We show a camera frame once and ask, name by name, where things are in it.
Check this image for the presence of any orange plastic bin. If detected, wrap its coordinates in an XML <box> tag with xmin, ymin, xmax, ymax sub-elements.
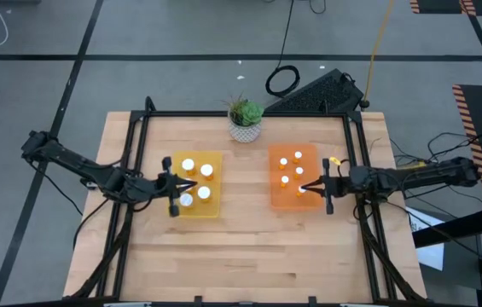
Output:
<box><xmin>268</xmin><ymin>143</ymin><xmax>325</xmax><ymax>212</ymax></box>

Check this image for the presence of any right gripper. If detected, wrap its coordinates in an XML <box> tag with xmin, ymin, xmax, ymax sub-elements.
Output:
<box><xmin>299</xmin><ymin>158</ymin><xmax>357</xmax><ymax>216</ymax></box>

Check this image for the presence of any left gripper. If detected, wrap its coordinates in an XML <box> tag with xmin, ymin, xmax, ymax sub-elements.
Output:
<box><xmin>144</xmin><ymin>156</ymin><xmax>199</xmax><ymax>217</ymax></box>

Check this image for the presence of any black beam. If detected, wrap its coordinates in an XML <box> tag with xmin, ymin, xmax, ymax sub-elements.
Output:
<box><xmin>410</xmin><ymin>206</ymin><xmax>482</xmax><ymax>248</ymax></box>

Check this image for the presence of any succulent in patterned pot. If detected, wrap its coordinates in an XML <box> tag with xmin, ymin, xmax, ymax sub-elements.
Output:
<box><xmin>222</xmin><ymin>94</ymin><xmax>266</xmax><ymax>144</ymax></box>

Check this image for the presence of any yellow cable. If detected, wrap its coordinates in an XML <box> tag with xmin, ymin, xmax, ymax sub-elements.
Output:
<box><xmin>362</xmin><ymin>0</ymin><xmax>397</xmax><ymax>103</ymax></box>

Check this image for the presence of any yellow plastic bin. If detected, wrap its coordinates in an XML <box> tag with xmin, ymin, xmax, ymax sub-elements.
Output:
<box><xmin>166</xmin><ymin>149</ymin><xmax>224</xmax><ymax>219</ymax></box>

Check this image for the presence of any black coiled cable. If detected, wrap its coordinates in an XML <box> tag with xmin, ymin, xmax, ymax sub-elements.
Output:
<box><xmin>264</xmin><ymin>0</ymin><xmax>301</xmax><ymax>98</ymax></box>

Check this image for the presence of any white paper sheet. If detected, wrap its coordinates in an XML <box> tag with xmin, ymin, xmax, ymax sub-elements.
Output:
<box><xmin>406</xmin><ymin>207</ymin><xmax>445</xmax><ymax>272</ymax></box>

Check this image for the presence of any black perforated metal case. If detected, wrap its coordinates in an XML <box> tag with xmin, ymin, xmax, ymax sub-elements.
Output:
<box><xmin>264</xmin><ymin>67</ymin><xmax>365</xmax><ymax>114</ymax></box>

